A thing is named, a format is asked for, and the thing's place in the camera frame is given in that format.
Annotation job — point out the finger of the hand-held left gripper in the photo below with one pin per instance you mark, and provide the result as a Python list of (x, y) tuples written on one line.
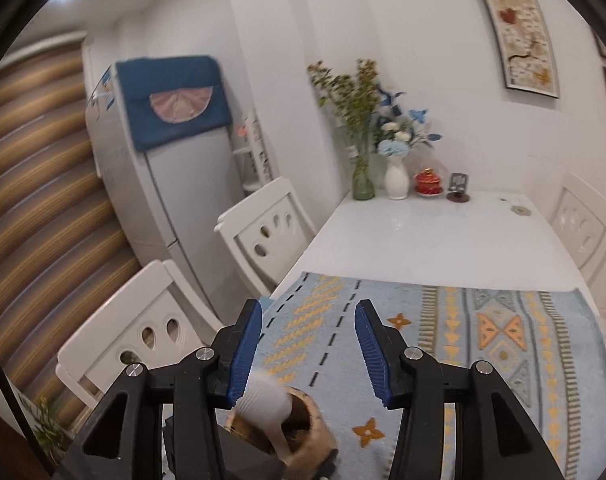
[(329, 466)]

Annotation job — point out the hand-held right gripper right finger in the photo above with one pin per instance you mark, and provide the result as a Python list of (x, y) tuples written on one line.
[(373, 355)]

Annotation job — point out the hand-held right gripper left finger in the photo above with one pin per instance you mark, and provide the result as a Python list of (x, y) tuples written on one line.
[(243, 355)]

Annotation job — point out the wooden utensil holder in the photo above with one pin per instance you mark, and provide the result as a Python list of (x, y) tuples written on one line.
[(313, 430)]

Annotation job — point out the white dotted rice paddle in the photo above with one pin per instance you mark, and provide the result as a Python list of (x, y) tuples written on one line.
[(263, 395)]

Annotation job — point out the patterned light blue table mat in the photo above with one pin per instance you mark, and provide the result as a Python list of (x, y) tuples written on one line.
[(433, 360)]

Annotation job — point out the white dining chair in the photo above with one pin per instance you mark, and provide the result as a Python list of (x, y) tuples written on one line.
[(583, 200), (248, 225), (133, 305)]

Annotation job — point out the silver refrigerator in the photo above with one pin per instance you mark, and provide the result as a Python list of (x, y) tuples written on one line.
[(183, 200)]

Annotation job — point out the white ceramic vase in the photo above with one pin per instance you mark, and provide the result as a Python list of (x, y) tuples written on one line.
[(397, 182)]

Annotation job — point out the red lidded teacup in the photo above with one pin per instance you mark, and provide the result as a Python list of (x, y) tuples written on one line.
[(428, 181)]

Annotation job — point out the phone stand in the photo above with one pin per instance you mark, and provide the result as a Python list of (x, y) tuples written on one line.
[(458, 180)]

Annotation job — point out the white corner shelf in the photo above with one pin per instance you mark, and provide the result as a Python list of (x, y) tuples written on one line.
[(258, 160)]

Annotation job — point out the green potted plant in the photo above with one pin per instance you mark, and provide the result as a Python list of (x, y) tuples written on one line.
[(45, 430)]

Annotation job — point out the flower shaped coaster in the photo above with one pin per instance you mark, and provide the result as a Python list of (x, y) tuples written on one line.
[(522, 210)]

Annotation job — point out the blue artificial flowers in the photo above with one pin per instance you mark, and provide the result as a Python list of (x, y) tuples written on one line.
[(398, 135)]

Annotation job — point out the brown striped window blind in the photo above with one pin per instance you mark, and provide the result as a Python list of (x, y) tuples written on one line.
[(43, 210)]

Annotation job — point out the blue refrigerator cover cloth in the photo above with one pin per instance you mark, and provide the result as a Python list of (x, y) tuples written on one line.
[(143, 120)]

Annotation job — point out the dried yellow flower bunch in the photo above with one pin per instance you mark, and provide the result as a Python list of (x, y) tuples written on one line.
[(355, 95)]

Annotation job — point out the butterfly wall picture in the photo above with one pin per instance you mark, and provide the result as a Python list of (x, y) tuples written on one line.
[(518, 25)]

